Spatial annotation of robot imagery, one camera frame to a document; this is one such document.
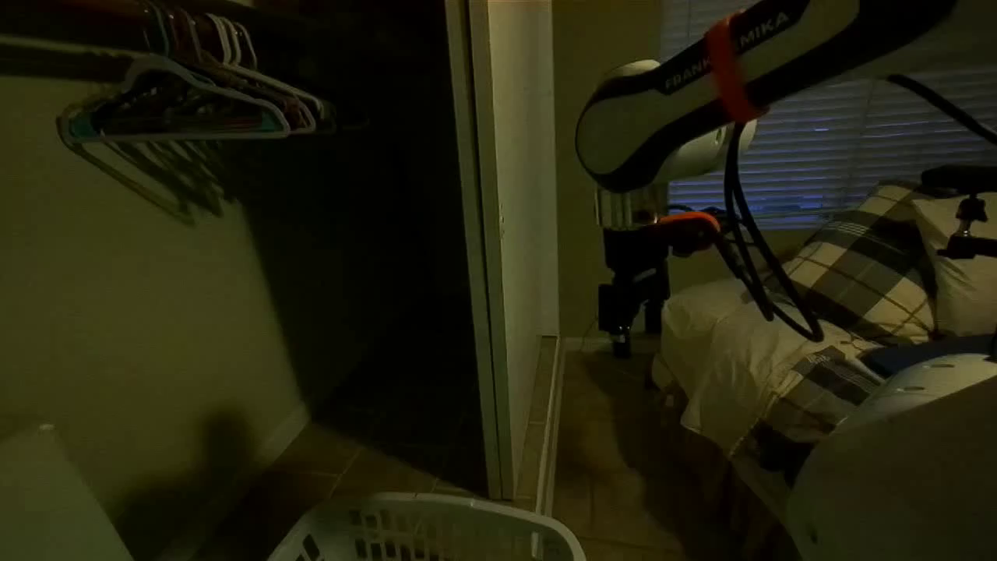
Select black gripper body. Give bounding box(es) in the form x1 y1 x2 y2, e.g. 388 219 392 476
598 210 717 357

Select bed with white sheet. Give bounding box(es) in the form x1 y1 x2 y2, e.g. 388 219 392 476
650 281 995 481

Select bunch of plastic hangers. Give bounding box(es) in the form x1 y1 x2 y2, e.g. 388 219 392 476
55 0 335 222

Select closet hanging rod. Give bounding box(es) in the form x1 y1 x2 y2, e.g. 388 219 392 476
0 33 136 80

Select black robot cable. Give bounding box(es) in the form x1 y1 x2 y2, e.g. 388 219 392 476
714 71 997 345

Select white sliding closet door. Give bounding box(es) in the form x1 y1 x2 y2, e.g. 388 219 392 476
445 0 559 511

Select white plastic laundry basket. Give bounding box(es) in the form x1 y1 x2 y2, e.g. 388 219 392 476
265 492 588 561

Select window blinds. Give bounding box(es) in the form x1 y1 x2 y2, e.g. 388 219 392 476
659 0 997 231

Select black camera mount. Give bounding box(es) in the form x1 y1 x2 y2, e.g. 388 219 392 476
921 166 997 258

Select plaid pillow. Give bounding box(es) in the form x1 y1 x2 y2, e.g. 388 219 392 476
784 182 934 345

